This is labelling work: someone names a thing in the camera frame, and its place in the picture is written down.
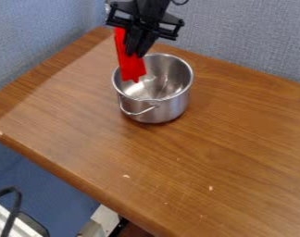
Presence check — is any white table base bracket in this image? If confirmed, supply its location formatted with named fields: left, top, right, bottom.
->
left=75, top=205, right=119, bottom=237

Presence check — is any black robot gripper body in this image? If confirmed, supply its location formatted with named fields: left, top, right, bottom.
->
left=107, top=0, right=185, bottom=41

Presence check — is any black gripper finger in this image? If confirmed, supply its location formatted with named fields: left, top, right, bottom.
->
left=124, top=26, right=142, bottom=56
left=135, top=31, right=158, bottom=57

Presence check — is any white ribbed appliance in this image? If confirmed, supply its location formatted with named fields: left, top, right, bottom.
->
left=0, top=200, right=51, bottom=237

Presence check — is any black cable loop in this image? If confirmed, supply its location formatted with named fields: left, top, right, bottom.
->
left=0, top=186, right=24, bottom=237

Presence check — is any red plastic block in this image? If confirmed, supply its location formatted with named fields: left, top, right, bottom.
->
left=114, top=28, right=146, bottom=83

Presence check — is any metal pot with handle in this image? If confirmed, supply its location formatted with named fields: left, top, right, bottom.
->
left=111, top=53, right=194, bottom=124

